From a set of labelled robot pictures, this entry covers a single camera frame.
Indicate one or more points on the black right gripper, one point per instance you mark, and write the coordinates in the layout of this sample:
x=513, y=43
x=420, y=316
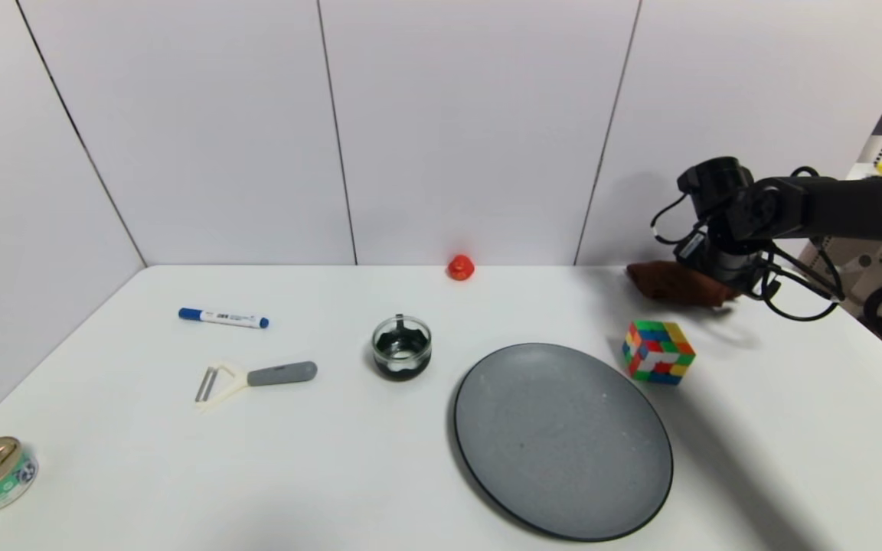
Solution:
x=719, y=277

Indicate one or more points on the brown cloth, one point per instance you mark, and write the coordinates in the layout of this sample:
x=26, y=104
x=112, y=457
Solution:
x=671, y=283

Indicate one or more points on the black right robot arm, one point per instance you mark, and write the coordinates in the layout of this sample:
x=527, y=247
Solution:
x=831, y=203

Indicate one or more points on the gray round plate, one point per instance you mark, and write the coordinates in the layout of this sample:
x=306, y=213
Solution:
x=563, y=444

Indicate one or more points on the small red object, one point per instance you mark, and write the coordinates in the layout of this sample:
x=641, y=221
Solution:
x=461, y=268

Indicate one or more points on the multicolour puzzle cube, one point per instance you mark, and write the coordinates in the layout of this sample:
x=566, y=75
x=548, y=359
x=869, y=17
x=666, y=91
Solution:
x=659, y=353

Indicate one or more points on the small glass bowl dark insert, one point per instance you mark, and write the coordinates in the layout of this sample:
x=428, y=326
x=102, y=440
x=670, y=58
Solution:
x=401, y=360

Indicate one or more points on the blue white whiteboard marker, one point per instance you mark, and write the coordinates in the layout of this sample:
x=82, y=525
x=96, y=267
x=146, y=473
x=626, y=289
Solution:
x=227, y=317

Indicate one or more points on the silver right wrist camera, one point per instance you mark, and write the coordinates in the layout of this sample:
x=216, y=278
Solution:
x=692, y=246

